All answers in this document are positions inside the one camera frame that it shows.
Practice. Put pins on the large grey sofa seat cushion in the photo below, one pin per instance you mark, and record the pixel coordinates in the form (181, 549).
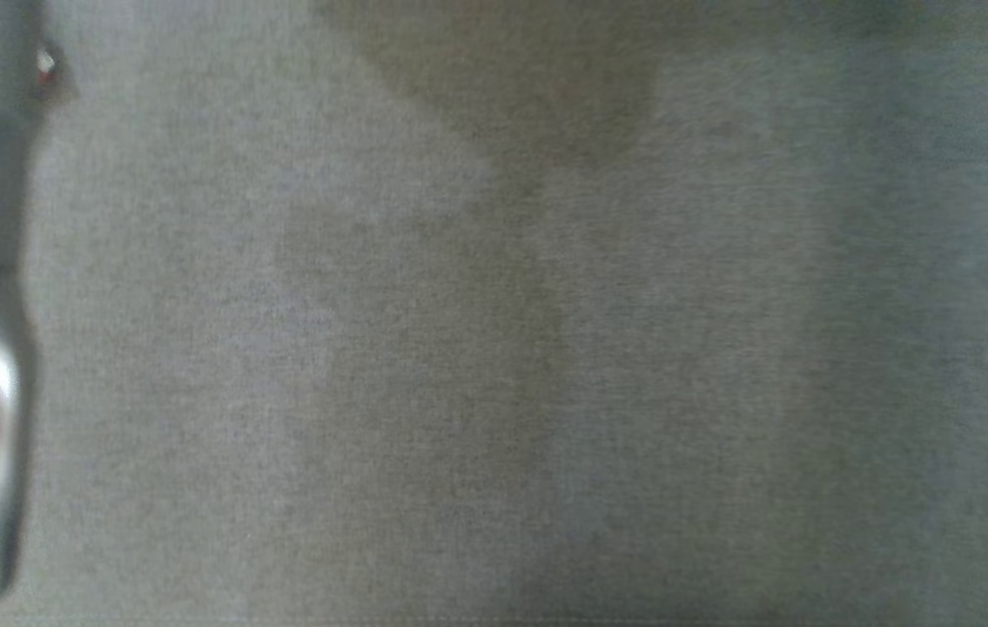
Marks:
(502, 348)

